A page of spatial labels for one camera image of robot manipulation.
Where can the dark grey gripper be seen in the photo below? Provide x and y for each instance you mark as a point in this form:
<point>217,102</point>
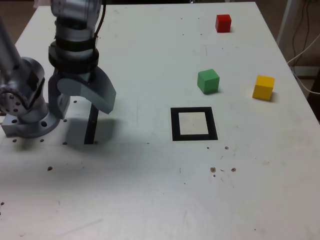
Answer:
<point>80,77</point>

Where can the green cube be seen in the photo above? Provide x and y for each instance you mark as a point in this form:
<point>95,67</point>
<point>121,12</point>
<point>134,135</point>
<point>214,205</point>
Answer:
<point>208,82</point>

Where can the red cube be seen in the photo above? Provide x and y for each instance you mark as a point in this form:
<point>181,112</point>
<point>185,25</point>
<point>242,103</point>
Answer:
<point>223,23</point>

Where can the yellow cube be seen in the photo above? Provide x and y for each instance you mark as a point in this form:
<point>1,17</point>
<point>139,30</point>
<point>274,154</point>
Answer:
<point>262,90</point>

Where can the black tape square outline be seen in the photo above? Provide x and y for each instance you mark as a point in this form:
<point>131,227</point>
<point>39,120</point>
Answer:
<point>175,125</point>

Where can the black tape strip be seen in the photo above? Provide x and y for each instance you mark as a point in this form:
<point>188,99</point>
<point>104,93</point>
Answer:
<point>90,132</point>

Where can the white frame post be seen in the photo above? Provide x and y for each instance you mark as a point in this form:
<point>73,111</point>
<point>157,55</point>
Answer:
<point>287,20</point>

